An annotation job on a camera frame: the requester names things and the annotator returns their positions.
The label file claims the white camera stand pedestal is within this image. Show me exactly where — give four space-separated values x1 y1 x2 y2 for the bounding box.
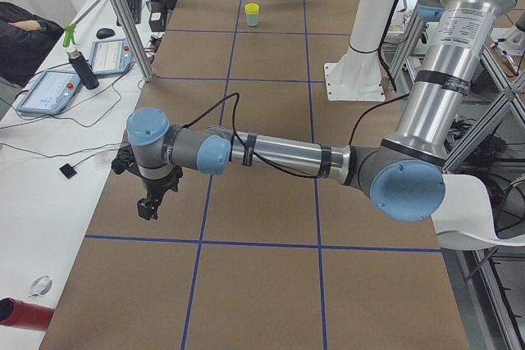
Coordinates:
324 0 399 102

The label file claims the light green cup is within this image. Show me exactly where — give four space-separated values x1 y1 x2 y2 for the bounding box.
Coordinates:
245 13 259 27

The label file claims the brown paper table cover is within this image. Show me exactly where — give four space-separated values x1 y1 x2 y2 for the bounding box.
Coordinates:
39 0 473 350

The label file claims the black computer mouse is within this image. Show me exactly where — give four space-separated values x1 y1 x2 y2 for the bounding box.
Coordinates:
96 28 115 39

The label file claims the green handled grabber tool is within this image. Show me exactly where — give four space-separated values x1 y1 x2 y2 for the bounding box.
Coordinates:
62 0 103 48

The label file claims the near blue teach pendant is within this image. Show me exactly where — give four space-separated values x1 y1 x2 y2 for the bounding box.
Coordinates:
16 70 81 115

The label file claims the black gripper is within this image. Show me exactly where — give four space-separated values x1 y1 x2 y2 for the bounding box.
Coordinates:
137 165 183 220

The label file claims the black labelled box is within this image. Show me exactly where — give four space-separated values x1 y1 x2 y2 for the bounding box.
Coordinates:
148 2 168 32

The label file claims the yellow cup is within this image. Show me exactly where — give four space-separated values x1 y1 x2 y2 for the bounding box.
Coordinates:
244 2 260 15

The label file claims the black keyboard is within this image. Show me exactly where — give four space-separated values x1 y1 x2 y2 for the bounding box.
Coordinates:
126 0 143 24

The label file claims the blue teach pendant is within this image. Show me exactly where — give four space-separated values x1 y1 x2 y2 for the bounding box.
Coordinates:
89 39 135 76
16 70 81 115

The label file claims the person in black clothes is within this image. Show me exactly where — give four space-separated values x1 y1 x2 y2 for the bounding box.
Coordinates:
1 2 64 87

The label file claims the red cylinder bottle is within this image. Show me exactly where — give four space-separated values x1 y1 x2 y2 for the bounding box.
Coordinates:
1 298 54 332

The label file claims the clear tape roll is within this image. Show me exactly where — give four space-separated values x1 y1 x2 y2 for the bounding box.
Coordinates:
28 275 53 298

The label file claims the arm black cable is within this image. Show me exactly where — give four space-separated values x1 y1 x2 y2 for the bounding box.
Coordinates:
180 92 411 181

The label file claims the far blue teach pendant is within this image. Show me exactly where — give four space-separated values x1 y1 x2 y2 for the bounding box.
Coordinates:
89 39 135 76

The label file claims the small black box device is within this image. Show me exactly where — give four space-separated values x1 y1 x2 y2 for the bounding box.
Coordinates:
59 163 77 179

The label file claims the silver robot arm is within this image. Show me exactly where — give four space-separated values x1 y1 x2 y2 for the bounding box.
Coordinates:
125 0 518 222

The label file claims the aluminium frame post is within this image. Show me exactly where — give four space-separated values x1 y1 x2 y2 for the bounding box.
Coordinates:
110 0 153 82

